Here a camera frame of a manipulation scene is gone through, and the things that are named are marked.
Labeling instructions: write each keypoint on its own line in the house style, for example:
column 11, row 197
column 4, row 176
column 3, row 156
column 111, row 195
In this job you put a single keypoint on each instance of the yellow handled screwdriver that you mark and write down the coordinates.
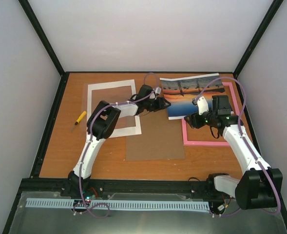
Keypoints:
column 78, row 120

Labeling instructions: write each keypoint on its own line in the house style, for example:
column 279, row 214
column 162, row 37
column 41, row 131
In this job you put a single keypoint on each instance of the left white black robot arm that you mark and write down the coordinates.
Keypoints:
column 102, row 122

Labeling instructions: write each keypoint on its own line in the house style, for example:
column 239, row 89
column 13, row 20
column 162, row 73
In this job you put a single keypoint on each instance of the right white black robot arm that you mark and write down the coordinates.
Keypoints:
column 260, row 185

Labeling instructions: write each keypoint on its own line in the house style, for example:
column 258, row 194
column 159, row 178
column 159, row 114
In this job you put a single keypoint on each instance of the white paper mat border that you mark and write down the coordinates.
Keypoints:
column 111, row 84

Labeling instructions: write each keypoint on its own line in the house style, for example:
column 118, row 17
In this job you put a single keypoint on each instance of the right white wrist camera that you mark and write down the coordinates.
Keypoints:
column 201, row 103

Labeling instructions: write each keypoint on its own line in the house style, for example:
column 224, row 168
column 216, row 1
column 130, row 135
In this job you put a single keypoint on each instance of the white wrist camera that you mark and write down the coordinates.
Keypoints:
column 201, row 103
column 155, row 93

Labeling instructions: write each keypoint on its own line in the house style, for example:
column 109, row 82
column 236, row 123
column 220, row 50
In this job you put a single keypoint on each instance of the black aluminium cage frame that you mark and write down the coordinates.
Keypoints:
column 36, row 184

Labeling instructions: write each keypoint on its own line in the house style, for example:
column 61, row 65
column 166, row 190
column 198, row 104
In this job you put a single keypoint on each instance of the sunset photo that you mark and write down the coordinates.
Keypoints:
column 181, row 91

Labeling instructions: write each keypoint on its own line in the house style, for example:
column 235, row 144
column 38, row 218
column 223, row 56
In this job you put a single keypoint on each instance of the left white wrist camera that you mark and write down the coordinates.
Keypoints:
column 155, row 93

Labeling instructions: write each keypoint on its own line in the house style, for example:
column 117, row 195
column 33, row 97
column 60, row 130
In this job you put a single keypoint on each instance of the pink wooden picture frame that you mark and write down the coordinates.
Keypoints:
column 187, row 142

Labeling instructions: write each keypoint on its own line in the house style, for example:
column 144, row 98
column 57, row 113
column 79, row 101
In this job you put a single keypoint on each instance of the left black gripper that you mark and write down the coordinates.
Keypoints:
column 161, row 104

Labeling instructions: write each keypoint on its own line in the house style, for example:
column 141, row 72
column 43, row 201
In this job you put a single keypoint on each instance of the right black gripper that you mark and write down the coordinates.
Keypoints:
column 194, row 122

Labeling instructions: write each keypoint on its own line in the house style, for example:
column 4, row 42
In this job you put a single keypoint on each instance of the metal base plate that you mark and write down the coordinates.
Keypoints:
column 70, row 221

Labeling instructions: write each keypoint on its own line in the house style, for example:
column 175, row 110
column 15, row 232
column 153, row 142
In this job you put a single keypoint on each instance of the light blue cable duct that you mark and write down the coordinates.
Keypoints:
column 119, row 205

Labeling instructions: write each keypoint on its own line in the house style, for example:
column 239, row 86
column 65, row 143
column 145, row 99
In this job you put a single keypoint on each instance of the brown frame backing board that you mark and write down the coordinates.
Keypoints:
column 160, row 139

